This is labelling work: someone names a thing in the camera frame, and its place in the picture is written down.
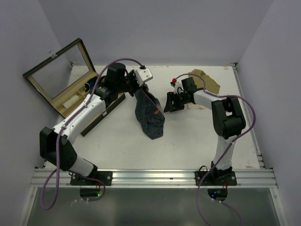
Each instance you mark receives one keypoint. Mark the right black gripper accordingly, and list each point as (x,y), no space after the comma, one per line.
(170,106)

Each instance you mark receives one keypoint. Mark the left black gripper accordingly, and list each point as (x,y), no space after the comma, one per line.
(132,75)

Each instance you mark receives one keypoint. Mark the navy striped underwear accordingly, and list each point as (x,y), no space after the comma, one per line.
(149,114)

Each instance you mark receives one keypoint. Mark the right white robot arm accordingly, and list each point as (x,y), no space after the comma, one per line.
(228,123)

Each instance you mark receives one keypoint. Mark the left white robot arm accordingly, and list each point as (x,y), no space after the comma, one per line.
(56,143)

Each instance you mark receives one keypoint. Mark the olive tan underwear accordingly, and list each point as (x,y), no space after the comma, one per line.
(211,85)

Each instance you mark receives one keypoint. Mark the black blue rolled underwear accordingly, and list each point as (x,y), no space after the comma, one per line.
(89,85)

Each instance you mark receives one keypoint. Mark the white rolled cloth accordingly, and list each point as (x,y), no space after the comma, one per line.
(71,101)

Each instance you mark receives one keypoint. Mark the black compartment storage box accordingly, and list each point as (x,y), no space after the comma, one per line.
(63,75)

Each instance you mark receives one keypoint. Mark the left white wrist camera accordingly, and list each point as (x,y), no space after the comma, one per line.
(143,75)

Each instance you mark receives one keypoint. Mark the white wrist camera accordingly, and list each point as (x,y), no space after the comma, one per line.
(143,75)
(177,86)

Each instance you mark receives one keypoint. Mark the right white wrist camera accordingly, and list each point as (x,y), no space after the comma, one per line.
(177,86)

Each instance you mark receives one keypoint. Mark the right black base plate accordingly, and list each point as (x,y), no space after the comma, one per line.
(211,180)

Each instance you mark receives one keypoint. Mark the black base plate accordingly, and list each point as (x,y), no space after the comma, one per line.
(97,178)
(211,180)

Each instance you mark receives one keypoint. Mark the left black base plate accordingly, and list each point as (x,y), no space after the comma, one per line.
(97,178)

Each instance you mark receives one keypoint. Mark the aluminium front rail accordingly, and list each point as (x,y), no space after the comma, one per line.
(175,178)

